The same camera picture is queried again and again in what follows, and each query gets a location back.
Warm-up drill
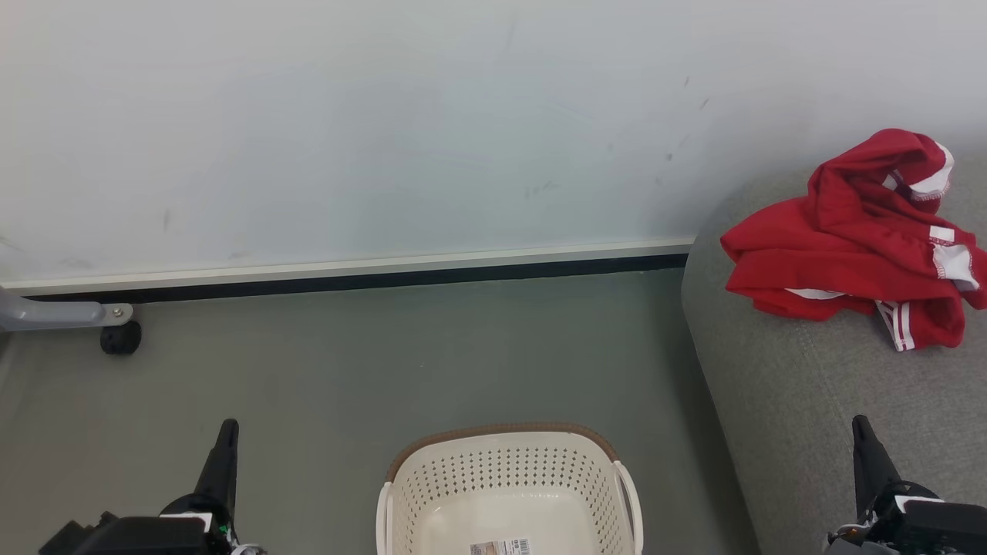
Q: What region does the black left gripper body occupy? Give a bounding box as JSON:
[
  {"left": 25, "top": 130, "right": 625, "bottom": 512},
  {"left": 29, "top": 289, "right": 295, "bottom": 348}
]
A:
[{"left": 39, "top": 497, "right": 240, "bottom": 555}]

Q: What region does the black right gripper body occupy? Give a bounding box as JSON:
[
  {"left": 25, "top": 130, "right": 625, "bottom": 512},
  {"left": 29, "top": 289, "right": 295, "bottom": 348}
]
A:
[{"left": 825, "top": 482, "right": 987, "bottom": 555}]

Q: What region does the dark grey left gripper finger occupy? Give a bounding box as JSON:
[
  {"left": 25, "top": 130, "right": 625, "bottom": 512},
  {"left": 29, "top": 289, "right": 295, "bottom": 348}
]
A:
[{"left": 193, "top": 419, "right": 240, "bottom": 516}]

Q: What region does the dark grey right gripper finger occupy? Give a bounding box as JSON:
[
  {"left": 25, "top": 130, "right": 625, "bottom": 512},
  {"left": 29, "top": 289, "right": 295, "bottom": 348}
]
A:
[{"left": 851, "top": 415, "right": 901, "bottom": 519}]

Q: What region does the red garment with white stripes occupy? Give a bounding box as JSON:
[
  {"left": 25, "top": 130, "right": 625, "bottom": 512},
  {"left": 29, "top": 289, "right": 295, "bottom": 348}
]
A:
[{"left": 719, "top": 197, "right": 987, "bottom": 352}]

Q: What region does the grey fabric sofa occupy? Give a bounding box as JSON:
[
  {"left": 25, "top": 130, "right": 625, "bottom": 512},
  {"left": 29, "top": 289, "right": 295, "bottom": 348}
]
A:
[{"left": 681, "top": 150, "right": 987, "bottom": 555}]

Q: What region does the black caster wheel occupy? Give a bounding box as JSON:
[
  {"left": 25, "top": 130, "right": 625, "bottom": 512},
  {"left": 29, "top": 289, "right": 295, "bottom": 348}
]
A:
[{"left": 100, "top": 321, "right": 143, "bottom": 355}]

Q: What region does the grey metal stand leg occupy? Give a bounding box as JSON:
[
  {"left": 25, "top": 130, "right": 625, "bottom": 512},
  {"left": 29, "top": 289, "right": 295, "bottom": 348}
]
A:
[{"left": 0, "top": 287, "right": 134, "bottom": 332}]

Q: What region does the white and black baseboard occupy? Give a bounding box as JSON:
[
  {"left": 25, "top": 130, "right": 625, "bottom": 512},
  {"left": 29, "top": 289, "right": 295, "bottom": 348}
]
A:
[{"left": 0, "top": 237, "right": 695, "bottom": 303}]

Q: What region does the cream perforated laundry basket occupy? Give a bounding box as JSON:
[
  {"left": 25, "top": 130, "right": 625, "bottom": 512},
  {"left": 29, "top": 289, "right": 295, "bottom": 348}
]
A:
[{"left": 376, "top": 422, "right": 644, "bottom": 555}]

